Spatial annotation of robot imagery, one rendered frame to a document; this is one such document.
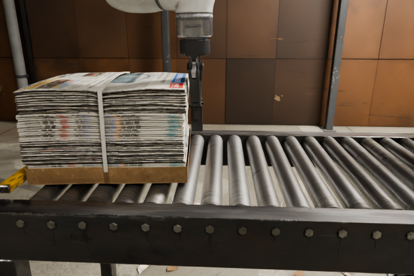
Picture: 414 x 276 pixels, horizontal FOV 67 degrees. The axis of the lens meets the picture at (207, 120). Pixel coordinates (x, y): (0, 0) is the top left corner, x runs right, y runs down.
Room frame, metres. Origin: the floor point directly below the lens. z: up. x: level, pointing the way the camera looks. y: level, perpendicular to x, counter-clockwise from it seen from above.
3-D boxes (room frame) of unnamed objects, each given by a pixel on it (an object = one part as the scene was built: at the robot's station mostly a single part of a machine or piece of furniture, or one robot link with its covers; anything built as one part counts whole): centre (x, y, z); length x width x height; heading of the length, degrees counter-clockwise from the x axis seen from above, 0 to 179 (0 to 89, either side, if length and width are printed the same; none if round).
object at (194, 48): (0.79, 0.03, 1.09); 0.08 x 0.07 x 0.09; 177
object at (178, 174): (0.80, 0.13, 0.83); 0.29 x 0.16 x 0.04; 2
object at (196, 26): (0.79, 0.03, 1.16); 0.09 x 0.09 x 0.06
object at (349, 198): (0.79, -0.34, 0.77); 0.47 x 0.05 x 0.05; 177
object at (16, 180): (0.84, 0.45, 0.81); 0.43 x 0.03 x 0.02; 177
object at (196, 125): (0.79, 0.03, 0.93); 0.03 x 0.01 x 0.07; 87
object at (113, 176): (0.80, 0.24, 0.83); 0.28 x 0.06 x 0.04; 2
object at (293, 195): (0.80, -0.21, 0.77); 0.47 x 0.05 x 0.05; 177
